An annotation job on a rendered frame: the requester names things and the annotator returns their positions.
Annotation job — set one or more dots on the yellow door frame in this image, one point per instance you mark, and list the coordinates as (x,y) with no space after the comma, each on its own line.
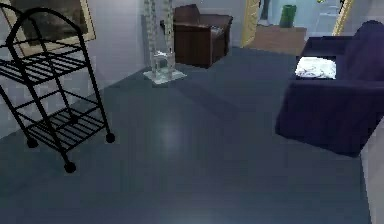
(250,21)

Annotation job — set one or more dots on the green cylinder bin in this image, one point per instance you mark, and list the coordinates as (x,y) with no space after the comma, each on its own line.
(287,15)

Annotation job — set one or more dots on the framed dark wall picture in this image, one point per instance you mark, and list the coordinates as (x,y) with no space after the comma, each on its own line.
(50,23)

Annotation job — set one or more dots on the dark purple armchair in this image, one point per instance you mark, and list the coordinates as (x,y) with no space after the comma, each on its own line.
(336,103)

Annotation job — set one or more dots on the dark brown armchair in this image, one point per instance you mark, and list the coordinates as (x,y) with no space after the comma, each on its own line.
(196,40)

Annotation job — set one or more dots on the white cushion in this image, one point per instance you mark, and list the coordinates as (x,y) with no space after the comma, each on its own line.
(315,67)

